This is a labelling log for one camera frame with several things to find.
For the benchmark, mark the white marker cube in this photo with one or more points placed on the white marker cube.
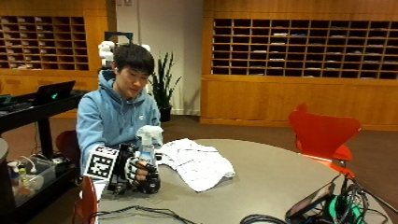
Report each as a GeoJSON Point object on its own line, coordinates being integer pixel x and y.
{"type": "Point", "coordinates": [99, 164]}

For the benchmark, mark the clear spray bottle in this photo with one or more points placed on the clear spray bottle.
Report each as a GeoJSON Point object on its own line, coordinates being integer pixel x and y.
{"type": "Point", "coordinates": [147, 140]}

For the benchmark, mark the wide wooden pigeonhole shelf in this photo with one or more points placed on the wide wooden pigeonhole shelf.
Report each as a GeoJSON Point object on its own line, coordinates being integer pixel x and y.
{"type": "Point", "coordinates": [302, 48]}

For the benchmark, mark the green device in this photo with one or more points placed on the green device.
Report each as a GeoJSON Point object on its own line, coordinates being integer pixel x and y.
{"type": "Point", "coordinates": [351, 214]}

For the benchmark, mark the small wooden pigeonhole shelf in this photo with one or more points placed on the small wooden pigeonhole shelf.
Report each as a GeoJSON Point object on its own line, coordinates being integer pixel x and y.
{"type": "Point", "coordinates": [45, 43]}

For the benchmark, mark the bright red chair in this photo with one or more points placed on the bright red chair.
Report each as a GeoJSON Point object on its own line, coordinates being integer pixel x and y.
{"type": "Point", "coordinates": [320, 133]}

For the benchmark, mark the red chair with white edge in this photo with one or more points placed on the red chair with white edge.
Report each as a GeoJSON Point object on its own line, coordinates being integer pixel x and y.
{"type": "Point", "coordinates": [87, 202]}

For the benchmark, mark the white patterned cloth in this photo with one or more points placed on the white patterned cloth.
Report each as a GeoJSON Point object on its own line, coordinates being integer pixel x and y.
{"type": "Point", "coordinates": [198, 165]}

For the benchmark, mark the potted green plant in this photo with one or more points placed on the potted green plant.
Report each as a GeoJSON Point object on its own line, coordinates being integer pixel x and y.
{"type": "Point", "coordinates": [162, 84]}

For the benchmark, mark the black cart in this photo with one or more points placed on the black cart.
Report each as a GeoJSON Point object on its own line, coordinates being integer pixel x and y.
{"type": "Point", "coordinates": [33, 113]}

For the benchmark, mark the white robot device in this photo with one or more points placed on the white robot device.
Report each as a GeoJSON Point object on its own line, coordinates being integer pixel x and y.
{"type": "Point", "coordinates": [106, 51]}

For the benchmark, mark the clear plastic bin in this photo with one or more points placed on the clear plastic bin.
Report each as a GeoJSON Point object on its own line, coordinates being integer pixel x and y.
{"type": "Point", "coordinates": [34, 180]}

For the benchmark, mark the the person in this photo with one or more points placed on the the person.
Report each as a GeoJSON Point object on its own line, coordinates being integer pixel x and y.
{"type": "Point", "coordinates": [111, 115]}

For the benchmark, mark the black tablet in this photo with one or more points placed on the black tablet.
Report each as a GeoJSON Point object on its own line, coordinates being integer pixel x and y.
{"type": "Point", "coordinates": [308, 202]}

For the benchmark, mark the black laptop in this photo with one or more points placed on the black laptop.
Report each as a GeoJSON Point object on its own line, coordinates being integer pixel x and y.
{"type": "Point", "coordinates": [52, 93]}

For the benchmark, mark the dark red chair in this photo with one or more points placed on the dark red chair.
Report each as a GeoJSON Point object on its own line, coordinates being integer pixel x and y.
{"type": "Point", "coordinates": [67, 146]}

